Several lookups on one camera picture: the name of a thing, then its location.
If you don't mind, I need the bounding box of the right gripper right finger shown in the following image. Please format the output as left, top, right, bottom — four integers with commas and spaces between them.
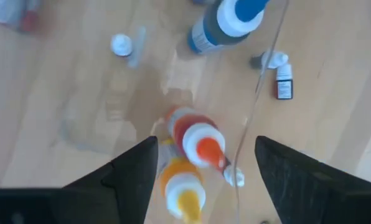
255, 135, 371, 224

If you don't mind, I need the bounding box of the small white cap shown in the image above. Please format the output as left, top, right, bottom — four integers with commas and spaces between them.
110, 33, 134, 58

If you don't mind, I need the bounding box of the small maroon label dropper bottle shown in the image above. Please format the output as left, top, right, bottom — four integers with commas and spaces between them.
275, 63, 294, 100

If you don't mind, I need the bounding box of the clear plastic tray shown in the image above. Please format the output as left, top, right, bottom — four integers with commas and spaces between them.
56, 0, 291, 224

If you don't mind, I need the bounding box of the large yellow food coloring bottle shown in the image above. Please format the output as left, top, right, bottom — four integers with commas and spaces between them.
156, 138, 207, 224

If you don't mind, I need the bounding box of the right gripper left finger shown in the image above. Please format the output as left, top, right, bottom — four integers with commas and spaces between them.
0, 135, 159, 224

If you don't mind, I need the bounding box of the large blue food coloring bottle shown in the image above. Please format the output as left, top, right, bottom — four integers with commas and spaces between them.
187, 0, 270, 55

